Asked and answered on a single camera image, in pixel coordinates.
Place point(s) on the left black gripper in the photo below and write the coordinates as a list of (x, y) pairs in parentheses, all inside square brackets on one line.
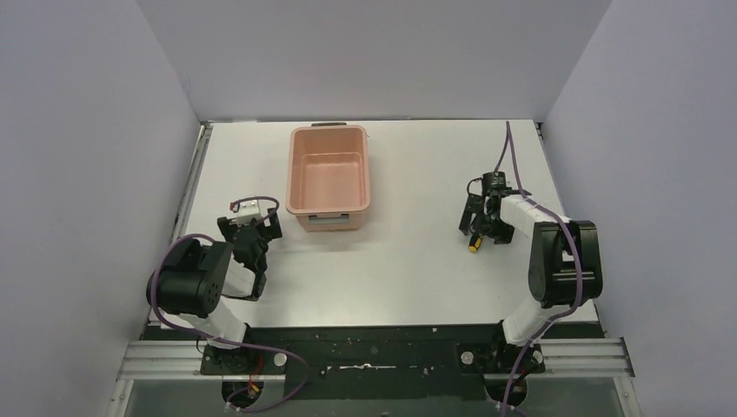
[(251, 230)]

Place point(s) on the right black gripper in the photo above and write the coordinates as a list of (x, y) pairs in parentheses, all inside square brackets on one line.
[(501, 233)]

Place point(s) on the black yellow handled screwdriver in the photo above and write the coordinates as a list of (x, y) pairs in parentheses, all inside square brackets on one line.
[(475, 242)]

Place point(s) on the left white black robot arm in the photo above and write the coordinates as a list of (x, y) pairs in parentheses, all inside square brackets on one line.
[(195, 278)]

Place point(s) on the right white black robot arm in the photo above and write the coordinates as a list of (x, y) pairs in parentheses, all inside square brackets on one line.
[(564, 269)]

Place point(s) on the pink plastic bin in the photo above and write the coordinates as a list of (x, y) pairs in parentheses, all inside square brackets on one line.
[(328, 177)]

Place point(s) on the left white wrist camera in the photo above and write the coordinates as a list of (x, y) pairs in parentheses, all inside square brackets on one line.
[(245, 213)]

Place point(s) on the aluminium left side rail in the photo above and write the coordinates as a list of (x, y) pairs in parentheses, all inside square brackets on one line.
[(195, 169)]

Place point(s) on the aluminium rail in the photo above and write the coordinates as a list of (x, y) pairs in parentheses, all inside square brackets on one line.
[(195, 169), (173, 360)]

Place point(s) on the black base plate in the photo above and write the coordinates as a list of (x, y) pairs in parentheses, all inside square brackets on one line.
[(389, 363)]

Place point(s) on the aluminium front rail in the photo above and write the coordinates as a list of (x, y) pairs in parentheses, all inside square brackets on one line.
[(173, 360)]

